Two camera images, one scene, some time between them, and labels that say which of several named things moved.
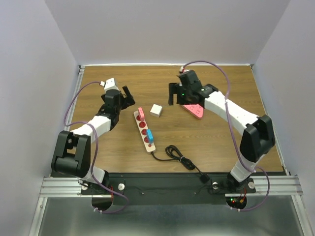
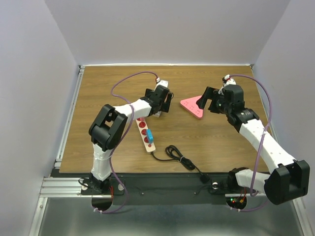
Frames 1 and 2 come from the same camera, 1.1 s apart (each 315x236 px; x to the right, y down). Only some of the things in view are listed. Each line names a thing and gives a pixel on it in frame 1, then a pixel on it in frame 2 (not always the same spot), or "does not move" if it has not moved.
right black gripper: x=176 y=88 to x=209 y=94
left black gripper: x=128 y=101 to x=165 y=105
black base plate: x=170 y=189 does not move
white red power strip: x=150 y=147 does not move
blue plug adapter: x=150 y=135 does not move
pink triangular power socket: x=195 y=109 does not move
